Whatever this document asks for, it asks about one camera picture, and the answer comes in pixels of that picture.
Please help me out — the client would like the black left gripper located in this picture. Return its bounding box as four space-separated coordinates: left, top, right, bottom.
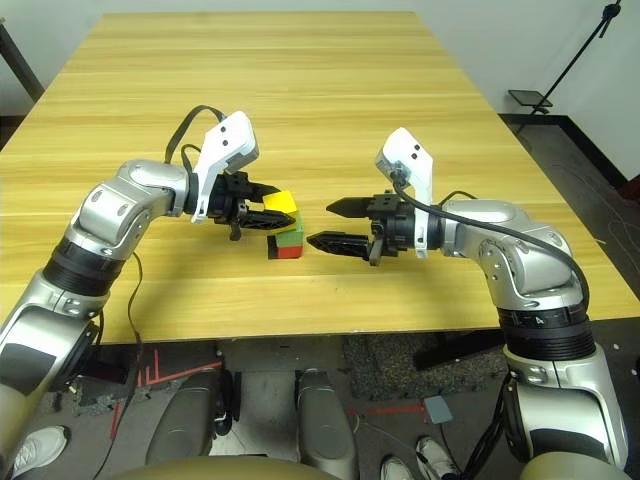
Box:
209 170 297 241

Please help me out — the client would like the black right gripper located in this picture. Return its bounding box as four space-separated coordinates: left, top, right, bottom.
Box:
305 195 419 266

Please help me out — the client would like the yellow wooden block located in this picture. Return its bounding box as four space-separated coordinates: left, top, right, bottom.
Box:
263 189 297 217

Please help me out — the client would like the green wooden block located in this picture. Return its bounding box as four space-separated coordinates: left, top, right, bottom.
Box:
269 209 305 249

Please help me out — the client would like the black floor mat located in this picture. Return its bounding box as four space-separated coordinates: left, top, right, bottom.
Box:
342 332 506 401

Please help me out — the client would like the black table foot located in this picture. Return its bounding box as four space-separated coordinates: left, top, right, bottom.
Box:
74 344 141 386
413 329 506 372

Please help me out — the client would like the red floor tape strip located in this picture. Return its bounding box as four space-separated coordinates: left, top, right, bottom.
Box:
349 405 426 417

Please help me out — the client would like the red floor tape angle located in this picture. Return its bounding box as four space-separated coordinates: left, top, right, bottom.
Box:
137 348 224 389

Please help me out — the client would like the grey right robot thigh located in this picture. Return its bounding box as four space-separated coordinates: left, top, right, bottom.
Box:
297 368 360 480

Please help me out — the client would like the grey robot thigh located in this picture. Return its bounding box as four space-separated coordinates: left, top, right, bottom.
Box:
297 368 360 480
144 368 234 466

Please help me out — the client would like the grey square floor pad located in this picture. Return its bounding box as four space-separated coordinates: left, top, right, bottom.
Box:
423 395 454 425

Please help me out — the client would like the black flat stand plate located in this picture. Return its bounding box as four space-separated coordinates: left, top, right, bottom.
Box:
508 88 554 108

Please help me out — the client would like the grey left robot thigh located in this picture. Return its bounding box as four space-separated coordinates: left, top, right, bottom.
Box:
144 368 234 466

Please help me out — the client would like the white bystander shoe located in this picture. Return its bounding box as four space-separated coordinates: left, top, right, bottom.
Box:
379 454 416 480
10 424 70 479
416 436 462 480

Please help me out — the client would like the black foam floor piece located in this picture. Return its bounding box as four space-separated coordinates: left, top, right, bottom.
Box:
72 374 151 419

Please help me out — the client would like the olive robot torso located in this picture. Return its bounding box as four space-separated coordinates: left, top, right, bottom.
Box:
102 453 354 480

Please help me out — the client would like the black tripod stand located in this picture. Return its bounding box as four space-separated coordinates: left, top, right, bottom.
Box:
517 0 626 117

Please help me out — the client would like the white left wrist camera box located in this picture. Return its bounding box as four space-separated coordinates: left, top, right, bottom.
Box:
189 110 261 225

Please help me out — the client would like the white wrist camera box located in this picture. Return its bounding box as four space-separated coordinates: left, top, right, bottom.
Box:
374 127 435 260
189 110 261 225

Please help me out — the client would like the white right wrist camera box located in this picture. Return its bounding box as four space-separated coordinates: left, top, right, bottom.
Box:
374 127 435 260

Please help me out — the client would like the black left wrist camera cable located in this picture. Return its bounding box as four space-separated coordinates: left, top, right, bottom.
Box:
166 104 226 174

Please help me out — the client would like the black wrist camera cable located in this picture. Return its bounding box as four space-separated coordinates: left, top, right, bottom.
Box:
166 104 226 174
392 172 591 314

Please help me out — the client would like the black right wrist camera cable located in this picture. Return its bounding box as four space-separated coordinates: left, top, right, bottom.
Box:
392 172 591 314

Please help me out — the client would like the black hanging left arm cable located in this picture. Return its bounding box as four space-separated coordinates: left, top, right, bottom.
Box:
94 252 146 476

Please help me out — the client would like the black right shoulder cable bundle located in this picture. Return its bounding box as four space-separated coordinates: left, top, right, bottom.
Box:
462 384 511 476

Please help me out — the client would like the wooden side table black frame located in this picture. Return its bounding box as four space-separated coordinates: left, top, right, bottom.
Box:
0 17 45 104

